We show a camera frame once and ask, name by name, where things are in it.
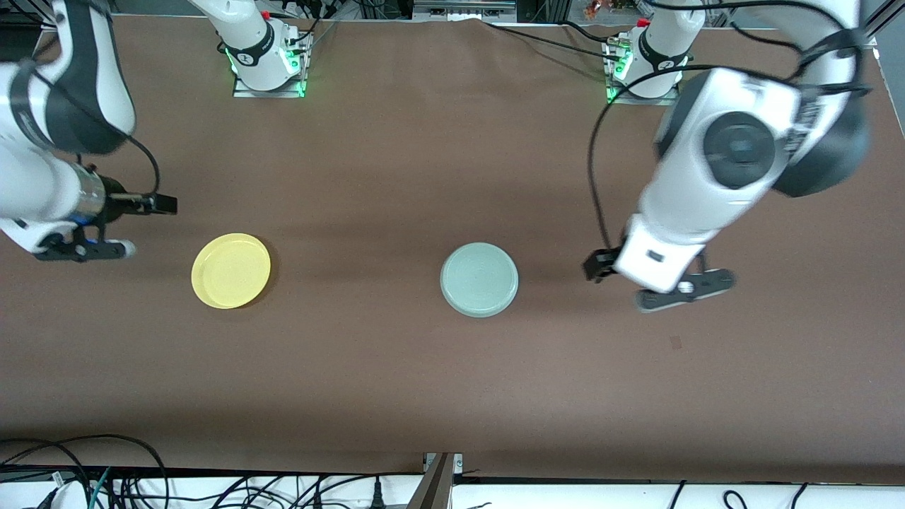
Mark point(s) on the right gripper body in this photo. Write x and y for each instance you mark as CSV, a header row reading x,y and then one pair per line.
x,y
115,199

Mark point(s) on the yellow plate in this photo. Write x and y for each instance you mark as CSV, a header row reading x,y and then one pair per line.
x,y
230,271

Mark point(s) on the pale green plate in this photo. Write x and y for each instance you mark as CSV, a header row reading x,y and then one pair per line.
x,y
479,279

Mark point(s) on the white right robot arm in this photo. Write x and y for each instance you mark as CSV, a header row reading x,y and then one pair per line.
x,y
71,71

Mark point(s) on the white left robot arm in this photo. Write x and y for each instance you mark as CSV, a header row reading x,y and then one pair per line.
x,y
735,141

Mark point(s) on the brown table cover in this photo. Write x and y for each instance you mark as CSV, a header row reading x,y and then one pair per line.
x,y
452,177

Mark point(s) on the grey metal box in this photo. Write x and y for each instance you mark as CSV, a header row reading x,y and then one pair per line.
x,y
463,8

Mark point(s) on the black power plug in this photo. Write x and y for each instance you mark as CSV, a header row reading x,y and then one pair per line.
x,y
377,495

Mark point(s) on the aluminium corner profile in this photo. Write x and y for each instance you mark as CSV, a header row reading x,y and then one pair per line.
x,y
887,18

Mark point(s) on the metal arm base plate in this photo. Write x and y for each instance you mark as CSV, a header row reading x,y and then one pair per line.
x,y
283,93
636,100

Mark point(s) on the aluminium frame post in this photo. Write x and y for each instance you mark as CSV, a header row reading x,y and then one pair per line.
x,y
437,484

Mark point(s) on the black table edge rail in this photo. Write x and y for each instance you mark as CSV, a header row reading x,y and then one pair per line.
x,y
212,471

